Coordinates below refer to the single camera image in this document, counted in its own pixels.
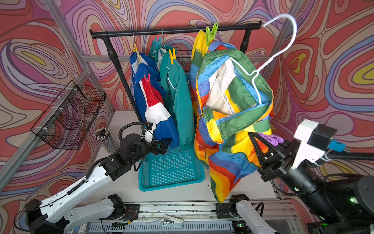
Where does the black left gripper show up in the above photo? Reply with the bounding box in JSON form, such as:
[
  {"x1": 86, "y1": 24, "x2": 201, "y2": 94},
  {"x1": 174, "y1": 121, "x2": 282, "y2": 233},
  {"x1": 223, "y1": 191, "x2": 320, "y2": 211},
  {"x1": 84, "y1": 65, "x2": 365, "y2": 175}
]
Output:
[{"x1": 128, "y1": 132, "x2": 172, "y2": 167}]

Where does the purple clothespin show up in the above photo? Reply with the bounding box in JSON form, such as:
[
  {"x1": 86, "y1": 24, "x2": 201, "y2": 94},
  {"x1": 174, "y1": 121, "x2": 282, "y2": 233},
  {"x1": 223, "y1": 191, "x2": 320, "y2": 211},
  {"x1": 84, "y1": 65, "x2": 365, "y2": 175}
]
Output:
[{"x1": 258, "y1": 133, "x2": 284, "y2": 146}]

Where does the rainbow patchwork jacket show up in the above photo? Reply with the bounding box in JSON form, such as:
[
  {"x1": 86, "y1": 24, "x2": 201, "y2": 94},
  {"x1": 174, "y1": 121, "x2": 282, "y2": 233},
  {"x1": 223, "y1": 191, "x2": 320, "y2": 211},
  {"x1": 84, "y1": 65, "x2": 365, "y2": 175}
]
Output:
[{"x1": 189, "y1": 31, "x2": 274, "y2": 203}]

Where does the white wire hanger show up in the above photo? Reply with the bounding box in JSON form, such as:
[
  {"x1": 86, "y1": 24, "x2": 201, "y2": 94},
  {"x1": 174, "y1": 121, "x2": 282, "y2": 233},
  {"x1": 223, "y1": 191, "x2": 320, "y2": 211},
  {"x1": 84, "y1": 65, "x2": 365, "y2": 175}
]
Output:
[{"x1": 229, "y1": 14, "x2": 298, "y2": 105}]

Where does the green clothespin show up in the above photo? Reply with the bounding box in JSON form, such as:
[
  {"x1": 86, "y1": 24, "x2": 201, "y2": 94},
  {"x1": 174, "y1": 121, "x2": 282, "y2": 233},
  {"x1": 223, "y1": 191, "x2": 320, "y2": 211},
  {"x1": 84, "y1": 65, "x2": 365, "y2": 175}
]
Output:
[{"x1": 206, "y1": 22, "x2": 219, "y2": 47}]

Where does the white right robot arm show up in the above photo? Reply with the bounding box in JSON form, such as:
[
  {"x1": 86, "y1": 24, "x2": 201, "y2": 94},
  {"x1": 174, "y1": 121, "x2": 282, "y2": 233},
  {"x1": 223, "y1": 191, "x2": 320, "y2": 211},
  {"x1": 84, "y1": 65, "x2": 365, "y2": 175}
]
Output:
[{"x1": 248, "y1": 133, "x2": 374, "y2": 234}]

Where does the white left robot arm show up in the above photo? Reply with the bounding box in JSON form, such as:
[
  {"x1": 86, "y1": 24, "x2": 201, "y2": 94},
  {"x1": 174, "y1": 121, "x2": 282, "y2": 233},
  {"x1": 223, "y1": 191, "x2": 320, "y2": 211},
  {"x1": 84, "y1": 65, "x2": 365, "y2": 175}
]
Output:
[{"x1": 23, "y1": 134, "x2": 171, "y2": 234}]

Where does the teal plastic basket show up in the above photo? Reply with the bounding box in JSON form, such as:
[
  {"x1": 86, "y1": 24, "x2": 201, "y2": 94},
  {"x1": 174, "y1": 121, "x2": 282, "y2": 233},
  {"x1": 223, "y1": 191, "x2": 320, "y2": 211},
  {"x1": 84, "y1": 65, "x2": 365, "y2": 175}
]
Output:
[{"x1": 138, "y1": 147, "x2": 205, "y2": 192}]

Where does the blue white red jacket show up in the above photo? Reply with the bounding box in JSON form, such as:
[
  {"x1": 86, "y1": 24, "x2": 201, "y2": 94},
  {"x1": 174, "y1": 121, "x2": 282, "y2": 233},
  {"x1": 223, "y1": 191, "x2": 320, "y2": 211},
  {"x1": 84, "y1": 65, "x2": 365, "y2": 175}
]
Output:
[{"x1": 130, "y1": 52, "x2": 179, "y2": 148}]

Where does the clear pencil cup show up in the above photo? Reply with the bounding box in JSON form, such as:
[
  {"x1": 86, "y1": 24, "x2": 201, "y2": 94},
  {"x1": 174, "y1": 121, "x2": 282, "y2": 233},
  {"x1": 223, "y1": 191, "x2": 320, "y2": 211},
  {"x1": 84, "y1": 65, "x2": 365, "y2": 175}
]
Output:
[{"x1": 94, "y1": 127, "x2": 119, "y2": 154}]

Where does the teal green jacket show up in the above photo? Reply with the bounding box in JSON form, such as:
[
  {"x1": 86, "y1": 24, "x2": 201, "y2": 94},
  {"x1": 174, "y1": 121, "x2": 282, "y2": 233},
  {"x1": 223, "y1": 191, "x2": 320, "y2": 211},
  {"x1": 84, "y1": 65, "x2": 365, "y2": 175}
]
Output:
[{"x1": 149, "y1": 41, "x2": 195, "y2": 150}]

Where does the red clothespin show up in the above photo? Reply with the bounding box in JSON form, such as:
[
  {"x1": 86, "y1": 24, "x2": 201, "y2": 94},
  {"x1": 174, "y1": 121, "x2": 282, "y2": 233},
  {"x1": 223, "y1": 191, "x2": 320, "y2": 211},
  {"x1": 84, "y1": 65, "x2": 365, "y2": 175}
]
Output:
[{"x1": 142, "y1": 74, "x2": 151, "y2": 87}]

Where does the yellow clothespin on blue jacket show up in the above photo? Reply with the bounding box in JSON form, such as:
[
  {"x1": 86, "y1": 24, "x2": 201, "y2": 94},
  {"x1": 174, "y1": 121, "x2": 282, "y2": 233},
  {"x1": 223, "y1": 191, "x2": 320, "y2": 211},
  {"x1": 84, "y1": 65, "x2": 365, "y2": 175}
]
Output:
[{"x1": 131, "y1": 43, "x2": 141, "y2": 62}]

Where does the black clothes rack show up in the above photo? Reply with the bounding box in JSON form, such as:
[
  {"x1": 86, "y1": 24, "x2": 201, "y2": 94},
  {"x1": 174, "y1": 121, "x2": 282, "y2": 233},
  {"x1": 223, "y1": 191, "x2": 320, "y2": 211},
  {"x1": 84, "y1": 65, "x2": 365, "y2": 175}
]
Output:
[{"x1": 89, "y1": 21, "x2": 263, "y2": 122}]

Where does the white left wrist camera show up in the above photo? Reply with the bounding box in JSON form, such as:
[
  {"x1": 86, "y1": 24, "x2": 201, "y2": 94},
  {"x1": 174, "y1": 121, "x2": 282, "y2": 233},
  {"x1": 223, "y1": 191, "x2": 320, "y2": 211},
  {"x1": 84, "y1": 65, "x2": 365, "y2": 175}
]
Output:
[{"x1": 143, "y1": 122, "x2": 154, "y2": 143}]

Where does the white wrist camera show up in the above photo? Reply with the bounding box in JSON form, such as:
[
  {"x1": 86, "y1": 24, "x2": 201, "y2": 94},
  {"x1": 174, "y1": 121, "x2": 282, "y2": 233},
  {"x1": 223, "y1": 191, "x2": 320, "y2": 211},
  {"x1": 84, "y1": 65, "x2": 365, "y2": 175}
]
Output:
[
  {"x1": 291, "y1": 120, "x2": 346, "y2": 169},
  {"x1": 143, "y1": 122, "x2": 154, "y2": 143}
]

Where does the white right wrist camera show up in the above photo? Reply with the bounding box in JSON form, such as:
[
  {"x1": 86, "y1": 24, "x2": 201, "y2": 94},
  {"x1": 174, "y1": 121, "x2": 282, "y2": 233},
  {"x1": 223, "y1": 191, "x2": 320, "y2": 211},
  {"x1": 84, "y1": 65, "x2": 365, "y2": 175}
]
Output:
[{"x1": 291, "y1": 120, "x2": 346, "y2": 169}]

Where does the black wire basket rear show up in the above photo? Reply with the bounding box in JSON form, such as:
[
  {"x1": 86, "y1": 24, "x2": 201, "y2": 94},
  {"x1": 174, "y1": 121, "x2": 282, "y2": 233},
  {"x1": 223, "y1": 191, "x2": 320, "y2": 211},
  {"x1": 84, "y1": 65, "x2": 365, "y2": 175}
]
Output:
[{"x1": 176, "y1": 49, "x2": 192, "y2": 73}]

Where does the black wire basket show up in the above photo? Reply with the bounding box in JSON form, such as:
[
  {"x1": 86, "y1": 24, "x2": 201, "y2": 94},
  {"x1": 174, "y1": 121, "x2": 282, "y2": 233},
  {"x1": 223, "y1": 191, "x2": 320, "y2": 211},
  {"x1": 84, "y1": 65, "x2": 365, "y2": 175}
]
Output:
[
  {"x1": 30, "y1": 81, "x2": 106, "y2": 150},
  {"x1": 176, "y1": 49, "x2": 192, "y2": 73}
]

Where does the black wire basket left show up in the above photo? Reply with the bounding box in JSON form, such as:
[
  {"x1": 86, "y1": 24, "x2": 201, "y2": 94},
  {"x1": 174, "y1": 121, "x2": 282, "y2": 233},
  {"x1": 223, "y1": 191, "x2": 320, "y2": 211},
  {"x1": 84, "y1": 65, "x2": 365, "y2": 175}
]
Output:
[{"x1": 30, "y1": 81, "x2": 106, "y2": 150}]

